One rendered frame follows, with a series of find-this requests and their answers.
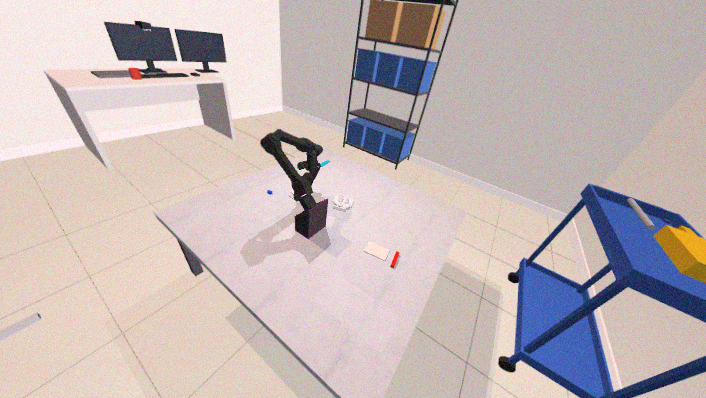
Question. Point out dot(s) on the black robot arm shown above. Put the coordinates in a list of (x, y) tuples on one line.
[(272, 145)]

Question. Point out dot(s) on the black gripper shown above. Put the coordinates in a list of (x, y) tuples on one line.
[(313, 171)]

